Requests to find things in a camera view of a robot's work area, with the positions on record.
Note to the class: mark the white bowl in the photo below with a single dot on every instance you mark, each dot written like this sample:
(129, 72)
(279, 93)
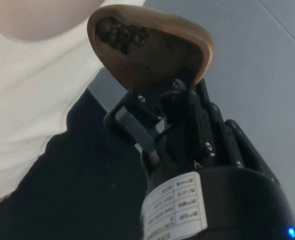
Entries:
(45, 17)

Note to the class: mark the coffee beans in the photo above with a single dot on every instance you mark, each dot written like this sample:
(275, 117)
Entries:
(122, 37)

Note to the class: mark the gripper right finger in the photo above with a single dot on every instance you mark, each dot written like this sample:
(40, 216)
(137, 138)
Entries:
(202, 125)

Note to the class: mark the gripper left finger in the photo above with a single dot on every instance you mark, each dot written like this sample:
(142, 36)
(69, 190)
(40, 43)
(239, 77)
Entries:
(130, 122)

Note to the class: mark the brown cup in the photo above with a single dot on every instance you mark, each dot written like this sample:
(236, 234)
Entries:
(162, 60)

